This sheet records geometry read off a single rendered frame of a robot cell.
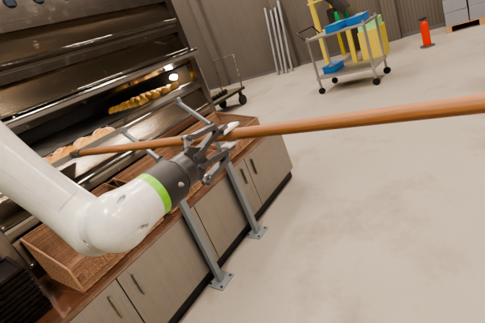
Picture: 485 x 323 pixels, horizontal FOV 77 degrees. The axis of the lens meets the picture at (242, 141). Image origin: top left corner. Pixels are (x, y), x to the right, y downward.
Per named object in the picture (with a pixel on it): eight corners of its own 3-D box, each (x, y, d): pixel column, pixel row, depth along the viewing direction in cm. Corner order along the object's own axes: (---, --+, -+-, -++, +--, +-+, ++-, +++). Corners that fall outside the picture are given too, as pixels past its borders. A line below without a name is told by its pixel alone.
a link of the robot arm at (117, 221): (122, 267, 47) (79, 210, 46) (98, 269, 56) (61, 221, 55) (183, 210, 57) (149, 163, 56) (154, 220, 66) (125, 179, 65)
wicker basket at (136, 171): (128, 211, 218) (110, 178, 209) (181, 169, 258) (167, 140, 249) (172, 215, 187) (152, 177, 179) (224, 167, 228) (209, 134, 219)
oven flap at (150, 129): (4, 232, 164) (-21, 203, 162) (208, 105, 290) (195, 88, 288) (4, 231, 160) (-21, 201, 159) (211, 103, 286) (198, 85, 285)
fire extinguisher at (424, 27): (418, 50, 560) (413, 21, 543) (421, 47, 576) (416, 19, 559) (434, 46, 545) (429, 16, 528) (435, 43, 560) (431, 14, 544)
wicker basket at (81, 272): (45, 277, 175) (16, 239, 166) (123, 214, 216) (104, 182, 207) (84, 295, 145) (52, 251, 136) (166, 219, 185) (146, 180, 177)
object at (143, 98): (107, 114, 291) (105, 109, 290) (146, 96, 325) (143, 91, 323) (143, 104, 252) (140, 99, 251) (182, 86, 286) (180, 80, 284)
